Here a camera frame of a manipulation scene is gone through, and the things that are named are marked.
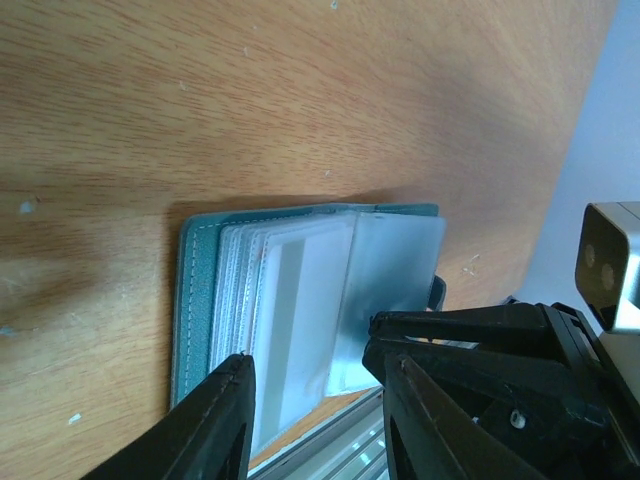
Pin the blue card holder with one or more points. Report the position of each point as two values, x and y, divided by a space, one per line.
391 267

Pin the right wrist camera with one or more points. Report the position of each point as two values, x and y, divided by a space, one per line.
607 266

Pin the front aluminium rail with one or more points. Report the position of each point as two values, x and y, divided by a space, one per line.
350 444

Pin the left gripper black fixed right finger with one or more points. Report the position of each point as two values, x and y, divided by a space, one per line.
428 436

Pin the striped card in holder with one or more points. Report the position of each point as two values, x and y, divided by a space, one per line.
302 281

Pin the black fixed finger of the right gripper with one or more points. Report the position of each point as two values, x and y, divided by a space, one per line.
533 358

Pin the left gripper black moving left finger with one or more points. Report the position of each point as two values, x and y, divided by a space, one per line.
207 435

